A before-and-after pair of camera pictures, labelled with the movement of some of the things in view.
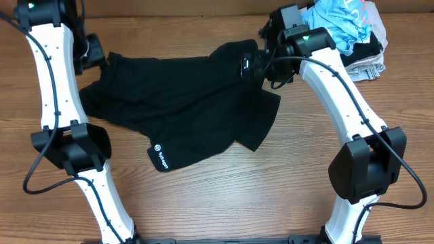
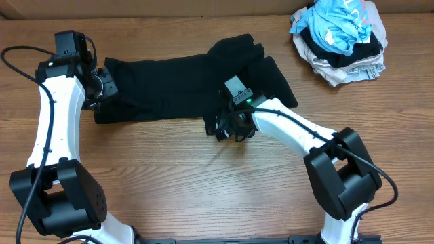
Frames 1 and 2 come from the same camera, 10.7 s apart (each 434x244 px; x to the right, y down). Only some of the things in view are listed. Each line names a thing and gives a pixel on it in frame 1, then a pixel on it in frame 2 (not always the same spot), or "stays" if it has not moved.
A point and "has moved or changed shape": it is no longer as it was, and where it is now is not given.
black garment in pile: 363,50 stays
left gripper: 96,53 to 108,85
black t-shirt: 184,110 has moved or changed shape
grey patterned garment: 365,72 stays
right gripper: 260,59 to 226,125
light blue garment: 347,22 stays
